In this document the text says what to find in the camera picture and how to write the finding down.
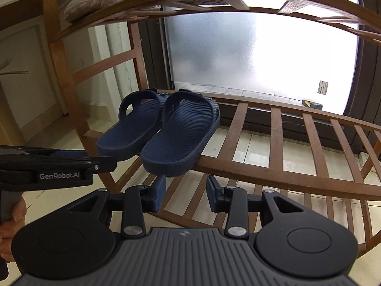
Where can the dark blue slide slipper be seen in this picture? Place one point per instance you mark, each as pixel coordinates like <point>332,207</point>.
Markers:
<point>131,125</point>
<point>178,131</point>

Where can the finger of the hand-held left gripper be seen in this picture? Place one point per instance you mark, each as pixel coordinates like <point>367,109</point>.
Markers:
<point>71,154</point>
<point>104,163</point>

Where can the person's left hand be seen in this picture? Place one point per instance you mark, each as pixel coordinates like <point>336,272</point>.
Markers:
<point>18,214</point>

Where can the wooden shoe rack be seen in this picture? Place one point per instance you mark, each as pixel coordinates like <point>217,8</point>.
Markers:
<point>276,131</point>

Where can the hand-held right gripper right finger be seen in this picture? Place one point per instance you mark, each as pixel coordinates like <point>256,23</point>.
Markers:
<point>212,192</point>

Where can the paper label on glass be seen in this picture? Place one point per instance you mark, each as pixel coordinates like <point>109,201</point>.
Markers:
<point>322,88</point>

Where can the white power strip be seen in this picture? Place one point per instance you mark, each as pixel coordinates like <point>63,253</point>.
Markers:
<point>363,158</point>

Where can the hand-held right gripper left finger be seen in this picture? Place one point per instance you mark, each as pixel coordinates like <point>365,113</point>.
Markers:
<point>160,193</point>

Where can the white cabinet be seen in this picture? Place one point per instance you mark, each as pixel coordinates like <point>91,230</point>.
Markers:
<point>29,95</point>

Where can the small black yellow object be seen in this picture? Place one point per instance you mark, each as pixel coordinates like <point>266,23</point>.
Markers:
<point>312,104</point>

